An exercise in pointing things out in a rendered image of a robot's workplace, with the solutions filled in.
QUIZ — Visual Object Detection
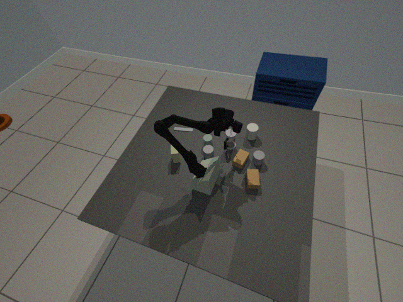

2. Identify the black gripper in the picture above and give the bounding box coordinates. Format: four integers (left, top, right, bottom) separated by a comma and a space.
223, 120, 243, 133

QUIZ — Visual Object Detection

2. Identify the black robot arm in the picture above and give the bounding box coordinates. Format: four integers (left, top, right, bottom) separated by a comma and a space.
154, 108, 234, 179

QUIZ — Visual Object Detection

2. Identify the tan rectangular box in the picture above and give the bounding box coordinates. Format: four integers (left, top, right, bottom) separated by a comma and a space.
246, 169, 259, 189
232, 149, 249, 169

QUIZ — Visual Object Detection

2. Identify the olive green box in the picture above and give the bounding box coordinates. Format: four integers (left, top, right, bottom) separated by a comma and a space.
171, 145, 181, 163

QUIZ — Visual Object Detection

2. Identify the glass french press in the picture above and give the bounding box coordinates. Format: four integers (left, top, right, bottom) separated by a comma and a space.
224, 127, 236, 150

